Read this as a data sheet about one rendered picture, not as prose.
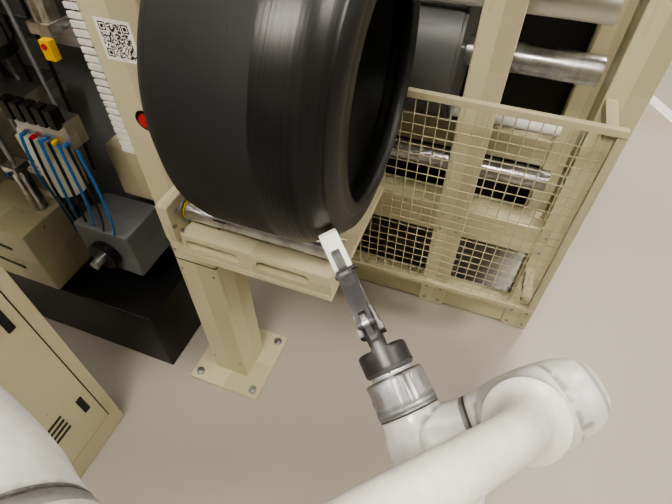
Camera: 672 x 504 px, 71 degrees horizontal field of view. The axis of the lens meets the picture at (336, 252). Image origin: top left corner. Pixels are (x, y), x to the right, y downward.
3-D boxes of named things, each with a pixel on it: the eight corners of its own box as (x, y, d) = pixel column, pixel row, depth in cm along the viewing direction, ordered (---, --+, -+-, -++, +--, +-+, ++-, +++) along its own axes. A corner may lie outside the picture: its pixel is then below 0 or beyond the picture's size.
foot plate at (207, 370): (190, 376, 173) (189, 373, 171) (227, 318, 189) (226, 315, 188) (256, 401, 166) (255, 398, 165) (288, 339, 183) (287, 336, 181)
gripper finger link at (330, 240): (336, 275, 74) (335, 274, 74) (318, 237, 76) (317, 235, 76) (353, 267, 74) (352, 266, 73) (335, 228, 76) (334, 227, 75)
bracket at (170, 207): (166, 239, 102) (153, 205, 94) (252, 137, 126) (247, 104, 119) (180, 243, 101) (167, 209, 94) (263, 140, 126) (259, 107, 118)
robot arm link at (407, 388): (382, 419, 73) (366, 382, 74) (436, 395, 72) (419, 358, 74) (377, 427, 64) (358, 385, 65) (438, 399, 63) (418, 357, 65)
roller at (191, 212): (179, 220, 100) (180, 200, 98) (191, 215, 104) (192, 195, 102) (333, 265, 92) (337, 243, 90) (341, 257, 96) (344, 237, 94)
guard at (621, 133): (281, 243, 176) (257, 61, 123) (283, 239, 177) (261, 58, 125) (531, 314, 155) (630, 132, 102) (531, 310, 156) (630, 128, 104)
